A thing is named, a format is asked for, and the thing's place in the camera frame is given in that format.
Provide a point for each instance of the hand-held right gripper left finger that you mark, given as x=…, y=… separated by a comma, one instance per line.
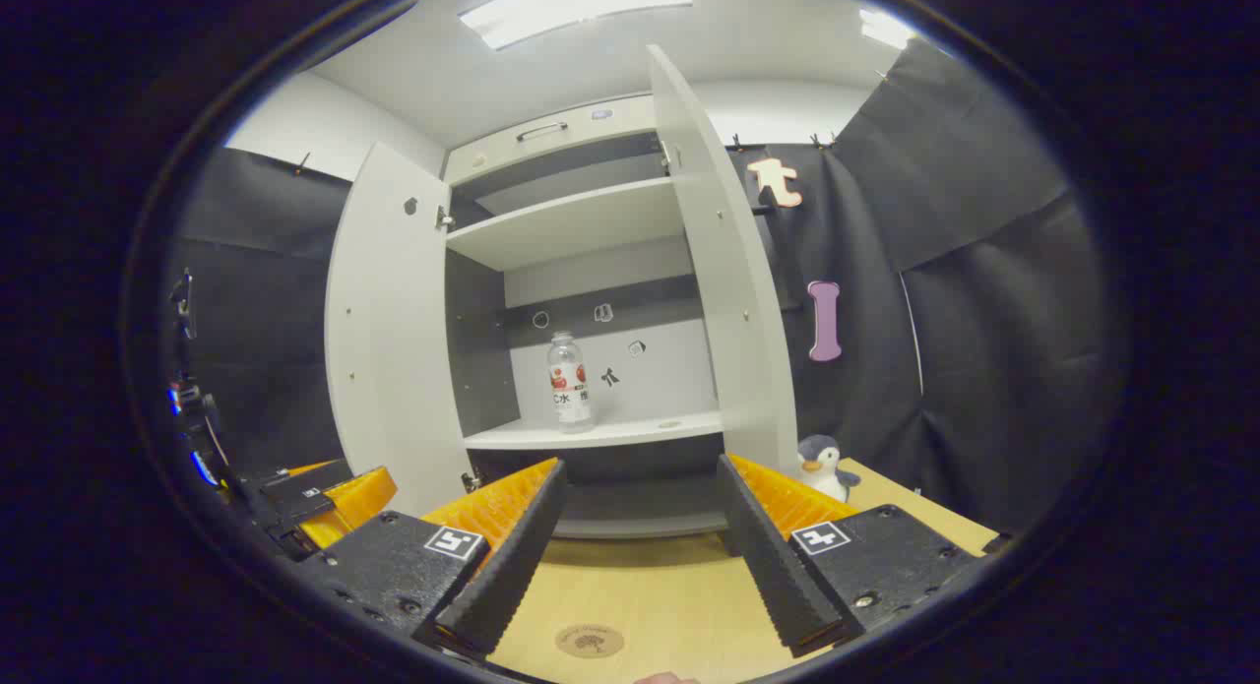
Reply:
x=512, y=566

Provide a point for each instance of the small ceiling light panel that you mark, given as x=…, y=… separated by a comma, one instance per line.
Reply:
x=886, y=30

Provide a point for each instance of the large ceiling light panel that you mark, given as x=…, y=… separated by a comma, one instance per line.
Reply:
x=576, y=5

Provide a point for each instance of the black backdrop cloth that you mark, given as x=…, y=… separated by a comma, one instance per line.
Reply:
x=984, y=320

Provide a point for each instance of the white cabinet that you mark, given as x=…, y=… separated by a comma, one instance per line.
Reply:
x=591, y=226

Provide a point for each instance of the clear plastic bottle red label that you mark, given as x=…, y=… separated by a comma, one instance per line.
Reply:
x=569, y=389

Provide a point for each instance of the round cork coaster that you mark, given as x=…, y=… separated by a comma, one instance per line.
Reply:
x=591, y=642

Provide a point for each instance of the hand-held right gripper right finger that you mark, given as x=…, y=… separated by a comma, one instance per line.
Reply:
x=768, y=566

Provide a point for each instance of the penguin plush toy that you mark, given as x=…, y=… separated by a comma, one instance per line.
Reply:
x=819, y=467

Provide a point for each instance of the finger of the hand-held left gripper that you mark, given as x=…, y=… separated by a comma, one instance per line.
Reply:
x=345, y=502

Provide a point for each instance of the white cabinet door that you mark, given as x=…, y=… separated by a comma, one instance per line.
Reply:
x=728, y=320
x=394, y=320

